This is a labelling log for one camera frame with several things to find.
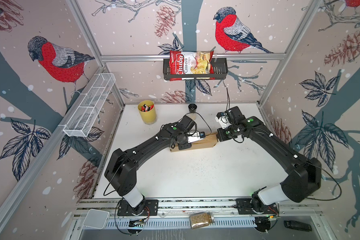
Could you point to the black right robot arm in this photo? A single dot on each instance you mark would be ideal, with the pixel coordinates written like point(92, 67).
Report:
point(304, 175)

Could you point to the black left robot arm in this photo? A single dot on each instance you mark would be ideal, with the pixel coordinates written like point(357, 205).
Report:
point(121, 171)

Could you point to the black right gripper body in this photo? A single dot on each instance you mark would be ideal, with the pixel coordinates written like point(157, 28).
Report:
point(226, 134)

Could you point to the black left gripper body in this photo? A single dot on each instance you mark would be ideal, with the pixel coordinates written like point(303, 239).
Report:
point(184, 144)

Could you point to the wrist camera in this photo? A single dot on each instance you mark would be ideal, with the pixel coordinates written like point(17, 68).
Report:
point(221, 118)
point(197, 136)

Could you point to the white square pad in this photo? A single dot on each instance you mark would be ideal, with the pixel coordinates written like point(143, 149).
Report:
point(96, 219)

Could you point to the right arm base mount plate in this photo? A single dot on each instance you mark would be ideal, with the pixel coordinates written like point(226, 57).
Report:
point(248, 206)

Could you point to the glass jar of grains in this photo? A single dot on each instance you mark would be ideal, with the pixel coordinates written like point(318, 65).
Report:
point(201, 220)

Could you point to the brown cardboard box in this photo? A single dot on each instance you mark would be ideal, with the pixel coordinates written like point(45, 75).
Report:
point(208, 142)

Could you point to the white wire mesh shelf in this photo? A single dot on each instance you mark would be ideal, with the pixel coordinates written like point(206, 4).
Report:
point(84, 117)

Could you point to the glass spice grinder black cap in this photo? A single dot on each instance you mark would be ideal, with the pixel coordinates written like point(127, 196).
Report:
point(192, 108)

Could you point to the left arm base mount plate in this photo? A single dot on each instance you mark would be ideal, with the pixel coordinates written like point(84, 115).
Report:
point(145, 208)

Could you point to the black wire wall basket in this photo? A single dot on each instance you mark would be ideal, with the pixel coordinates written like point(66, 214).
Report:
point(217, 69)

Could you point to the red cassava chips bag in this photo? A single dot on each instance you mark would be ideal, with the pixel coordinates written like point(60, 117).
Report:
point(191, 63)

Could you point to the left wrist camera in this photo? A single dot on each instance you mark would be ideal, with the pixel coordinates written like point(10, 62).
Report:
point(197, 136)

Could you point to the black remote device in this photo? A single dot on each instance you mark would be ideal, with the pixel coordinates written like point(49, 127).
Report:
point(299, 226)

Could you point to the yellow plastic cup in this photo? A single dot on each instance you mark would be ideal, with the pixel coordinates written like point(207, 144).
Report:
point(147, 111)

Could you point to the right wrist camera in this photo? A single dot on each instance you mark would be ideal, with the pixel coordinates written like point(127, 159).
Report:
point(221, 118)

